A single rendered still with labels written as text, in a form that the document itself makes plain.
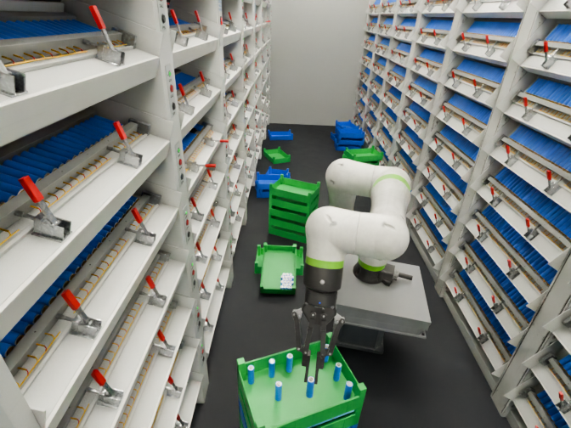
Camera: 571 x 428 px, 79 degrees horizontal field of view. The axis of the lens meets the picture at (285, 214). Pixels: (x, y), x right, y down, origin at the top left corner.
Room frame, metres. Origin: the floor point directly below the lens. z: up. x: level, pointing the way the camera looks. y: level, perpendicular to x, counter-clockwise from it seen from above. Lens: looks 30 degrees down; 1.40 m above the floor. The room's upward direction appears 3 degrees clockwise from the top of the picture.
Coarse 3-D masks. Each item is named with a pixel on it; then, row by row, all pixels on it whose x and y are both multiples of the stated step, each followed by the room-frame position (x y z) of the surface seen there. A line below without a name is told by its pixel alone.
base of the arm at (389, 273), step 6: (390, 264) 1.27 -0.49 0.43; (354, 270) 1.27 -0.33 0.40; (360, 270) 1.24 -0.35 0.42; (366, 270) 1.22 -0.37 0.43; (384, 270) 1.23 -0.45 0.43; (390, 270) 1.23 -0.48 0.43; (396, 270) 1.25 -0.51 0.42; (360, 276) 1.23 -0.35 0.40; (366, 276) 1.22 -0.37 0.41; (372, 276) 1.21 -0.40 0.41; (378, 276) 1.23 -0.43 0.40; (384, 276) 1.22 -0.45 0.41; (390, 276) 1.21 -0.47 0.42; (396, 276) 1.23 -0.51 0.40; (402, 276) 1.23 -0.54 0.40; (408, 276) 1.23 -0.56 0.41; (366, 282) 1.21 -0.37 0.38; (372, 282) 1.20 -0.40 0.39; (378, 282) 1.21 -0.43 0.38; (384, 282) 1.20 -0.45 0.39; (390, 282) 1.19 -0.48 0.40
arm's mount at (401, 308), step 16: (352, 256) 1.40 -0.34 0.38; (352, 272) 1.28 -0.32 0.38; (400, 272) 1.30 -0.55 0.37; (416, 272) 1.31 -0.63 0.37; (352, 288) 1.16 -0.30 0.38; (368, 288) 1.17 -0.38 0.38; (384, 288) 1.18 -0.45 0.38; (400, 288) 1.19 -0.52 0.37; (416, 288) 1.19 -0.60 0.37; (336, 304) 1.06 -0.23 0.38; (352, 304) 1.06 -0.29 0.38; (368, 304) 1.07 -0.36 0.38; (384, 304) 1.08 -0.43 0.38; (400, 304) 1.08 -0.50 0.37; (416, 304) 1.09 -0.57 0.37; (352, 320) 1.05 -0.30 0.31; (368, 320) 1.04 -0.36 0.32; (384, 320) 1.03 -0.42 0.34; (400, 320) 1.01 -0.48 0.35; (416, 320) 1.00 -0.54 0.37; (416, 336) 1.00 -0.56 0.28
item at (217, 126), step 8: (200, 120) 1.55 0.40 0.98; (208, 120) 1.55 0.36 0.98; (216, 120) 1.55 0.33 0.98; (216, 128) 1.55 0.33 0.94; (208, 136) 1.46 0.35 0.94; (216, 136) 1.49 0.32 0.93; (216, 144) 1.40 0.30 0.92; (200, 152) 1.27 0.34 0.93; (208, 152) 1.29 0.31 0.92; (192, 160) 1.17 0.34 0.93; (200, 160) 1.19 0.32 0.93; (208, 160) 1.26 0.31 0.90; (200, 168) 1.13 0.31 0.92; (192, 176) 1.06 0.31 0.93; (200, 176) 1.13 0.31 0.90; (192, 184) 1.00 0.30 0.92
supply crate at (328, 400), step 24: (240, 360) 0.64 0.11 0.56; (264, 360) 0.67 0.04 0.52; (312, 360) 0.71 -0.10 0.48; (336, 360) 0.70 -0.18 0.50; (240, 384) 0.60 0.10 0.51; (264, 384) 0.62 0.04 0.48; (288, 384) 0.63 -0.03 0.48; (336, 384) 0.63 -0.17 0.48; (360, 384) 0.58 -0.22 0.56; (264, 408) 0.55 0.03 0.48; (288, 408) 0.55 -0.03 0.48; (312, 408) 0.56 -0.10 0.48; (336, 408) 0.54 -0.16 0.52
